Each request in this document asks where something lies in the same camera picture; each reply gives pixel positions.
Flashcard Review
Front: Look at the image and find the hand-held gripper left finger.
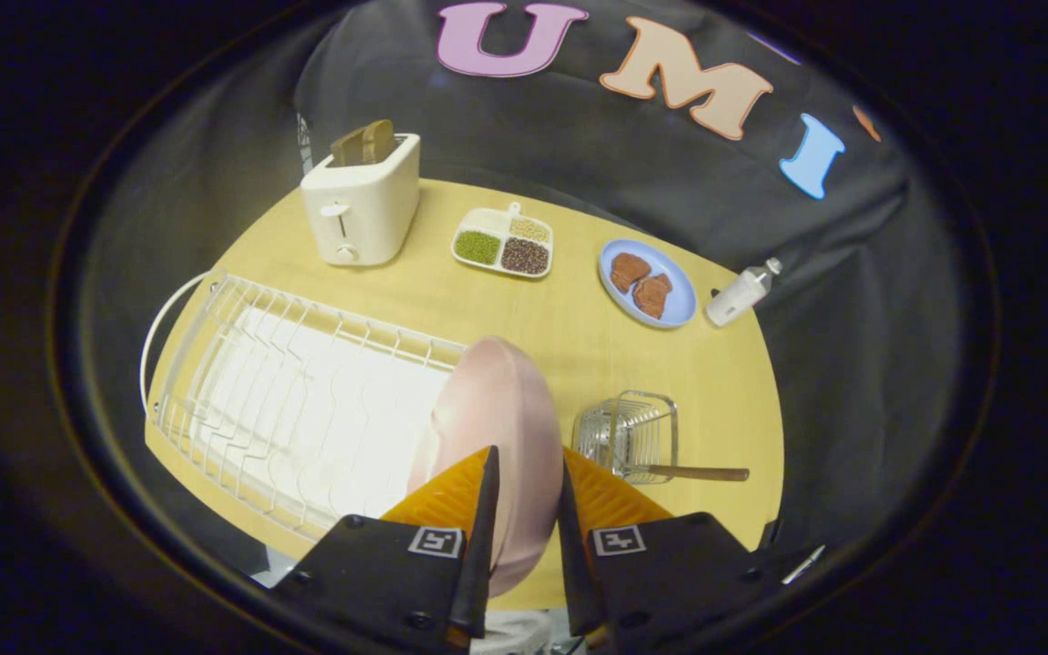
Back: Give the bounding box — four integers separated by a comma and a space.
271, 445, 501, 651

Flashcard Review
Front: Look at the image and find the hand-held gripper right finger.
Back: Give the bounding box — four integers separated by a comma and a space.
559, 446, 793, 649

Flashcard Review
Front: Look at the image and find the clear wire basket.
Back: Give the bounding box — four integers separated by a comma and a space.
572, 390, 680, 485

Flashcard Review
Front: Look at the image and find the pink plate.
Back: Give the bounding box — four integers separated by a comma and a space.
407, 336, 565, 599

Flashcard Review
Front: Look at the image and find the white wire dish rack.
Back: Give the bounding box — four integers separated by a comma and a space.
140, 268, 470, 542

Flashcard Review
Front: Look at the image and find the blue plate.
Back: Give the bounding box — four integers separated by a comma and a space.
598, 238, 698, 329

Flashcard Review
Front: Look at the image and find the brown meat piece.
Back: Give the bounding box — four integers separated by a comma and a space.
610, 252, 652, 293
632, 273, 673, 320

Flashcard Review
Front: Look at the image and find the white divided grain tray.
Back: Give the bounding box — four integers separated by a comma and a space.
450, 202, 555, 279

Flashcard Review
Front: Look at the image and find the white squeeze bottle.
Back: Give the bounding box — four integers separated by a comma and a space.
705, 257, 784, 328

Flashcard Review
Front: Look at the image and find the white toaster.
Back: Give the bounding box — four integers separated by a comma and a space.
300, 133, 421, 267

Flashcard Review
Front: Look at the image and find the black backdrop cloth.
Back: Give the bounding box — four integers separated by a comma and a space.
87, 0, 971, 583

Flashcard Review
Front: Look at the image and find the brown toast slice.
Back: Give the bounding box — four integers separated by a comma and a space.
361, 119, 397, 164
330, 127, 368, 167

